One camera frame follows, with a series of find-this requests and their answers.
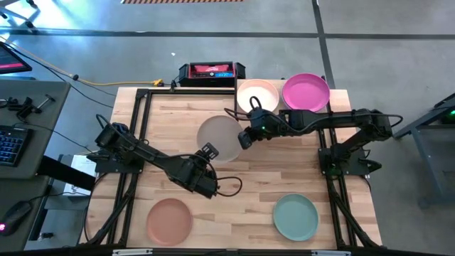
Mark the grey desk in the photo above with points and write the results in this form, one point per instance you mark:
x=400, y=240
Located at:
x=21, y=188
x=42, y=142

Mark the black clamp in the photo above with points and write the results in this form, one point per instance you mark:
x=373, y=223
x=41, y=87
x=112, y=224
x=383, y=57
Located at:
x=25, y=108

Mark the pale peach plate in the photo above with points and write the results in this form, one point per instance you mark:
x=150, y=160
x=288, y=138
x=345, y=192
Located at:
x=263, y=90

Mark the computer monitor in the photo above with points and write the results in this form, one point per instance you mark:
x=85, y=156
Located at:
x=10, y=60

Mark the backlit black keyboard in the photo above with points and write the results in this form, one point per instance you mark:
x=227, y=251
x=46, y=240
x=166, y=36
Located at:
x=12, y=145

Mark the grey plate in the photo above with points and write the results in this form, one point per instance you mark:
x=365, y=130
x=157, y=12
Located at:
x=218, y=135

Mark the terracotta plate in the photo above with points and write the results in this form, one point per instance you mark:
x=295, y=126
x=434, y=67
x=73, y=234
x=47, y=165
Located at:
x=168, y=222

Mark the black computer mouse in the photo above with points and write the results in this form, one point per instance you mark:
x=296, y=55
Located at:
x=16, y=215

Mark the dark metal stand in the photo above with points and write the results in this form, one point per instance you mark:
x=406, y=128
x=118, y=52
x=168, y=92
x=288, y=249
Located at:
x=435, y=111

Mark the teal plate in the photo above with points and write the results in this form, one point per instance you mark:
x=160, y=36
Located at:
x=295, y=217

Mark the black bar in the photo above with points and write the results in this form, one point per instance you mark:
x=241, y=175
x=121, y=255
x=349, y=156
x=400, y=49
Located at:
x=64, y=172

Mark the black aluminium table frame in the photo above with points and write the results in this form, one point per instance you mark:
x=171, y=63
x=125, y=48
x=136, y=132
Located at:
x=213, y=91

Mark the small black adapter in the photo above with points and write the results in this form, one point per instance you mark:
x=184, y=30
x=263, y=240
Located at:
x=46, y=235

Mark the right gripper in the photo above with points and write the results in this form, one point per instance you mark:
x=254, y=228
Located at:
x=264, y=124

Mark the white paper sheet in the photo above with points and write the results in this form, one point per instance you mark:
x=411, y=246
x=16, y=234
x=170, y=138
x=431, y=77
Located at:
x=85, y=164

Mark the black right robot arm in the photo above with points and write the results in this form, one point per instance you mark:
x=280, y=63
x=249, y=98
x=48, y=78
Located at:
x=337, y=119

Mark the red and black power station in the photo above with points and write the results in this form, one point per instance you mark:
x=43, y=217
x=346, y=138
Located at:
x=211, y=71

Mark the chair base with casters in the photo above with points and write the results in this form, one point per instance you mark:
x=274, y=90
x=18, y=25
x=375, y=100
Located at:
x=30, y=24

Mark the magenta plate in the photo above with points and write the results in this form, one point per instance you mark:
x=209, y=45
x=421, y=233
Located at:
x=305, y=91

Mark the silver bracket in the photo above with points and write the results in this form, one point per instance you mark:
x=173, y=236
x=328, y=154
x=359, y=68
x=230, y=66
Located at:
x=131, y=252
x=330, y=253

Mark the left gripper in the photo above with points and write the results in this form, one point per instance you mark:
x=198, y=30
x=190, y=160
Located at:
x=192, y=174

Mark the wooden shelf with black legs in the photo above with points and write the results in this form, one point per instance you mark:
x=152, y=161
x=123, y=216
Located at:
x=281, y=83

